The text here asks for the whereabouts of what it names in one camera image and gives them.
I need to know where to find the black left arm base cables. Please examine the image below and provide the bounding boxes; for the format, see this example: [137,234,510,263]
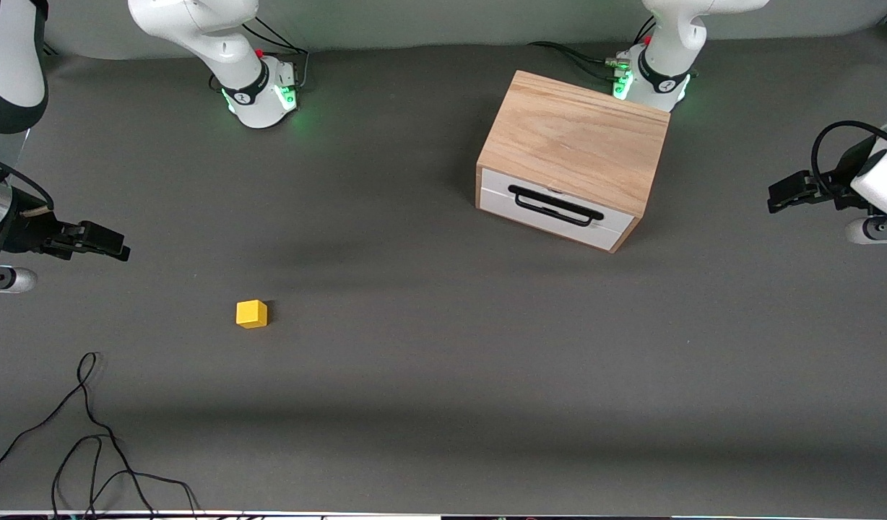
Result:
[528,18,657,82]

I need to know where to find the black right arm base cables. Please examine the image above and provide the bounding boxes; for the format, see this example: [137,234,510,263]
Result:
[209,16,311,92]

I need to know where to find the wooden drawer cabinet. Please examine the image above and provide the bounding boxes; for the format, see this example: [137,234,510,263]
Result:
[475,70,671,254]

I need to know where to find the black right arm wrist cable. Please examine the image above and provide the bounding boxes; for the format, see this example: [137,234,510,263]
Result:
[0,152,56,267]

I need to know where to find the black arm base cables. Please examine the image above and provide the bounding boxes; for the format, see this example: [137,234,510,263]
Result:
[528,18,657,82]
[209,16,311,92]

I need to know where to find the black left arm wrist cable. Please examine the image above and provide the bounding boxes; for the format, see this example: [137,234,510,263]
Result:
[810,120,887,197]

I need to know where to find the looped thin black cable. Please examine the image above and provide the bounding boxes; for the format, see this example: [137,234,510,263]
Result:
[51,433,200,518]

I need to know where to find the long thin black cable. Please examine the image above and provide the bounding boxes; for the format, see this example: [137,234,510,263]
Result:
[0,352,157,518]

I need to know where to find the yellow cube block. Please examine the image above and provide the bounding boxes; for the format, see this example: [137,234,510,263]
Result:
[235,299,269,330]

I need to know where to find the black arm wrist cable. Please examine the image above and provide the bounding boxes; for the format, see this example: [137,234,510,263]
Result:
[810,120,887,197]
[0,152,56,267]

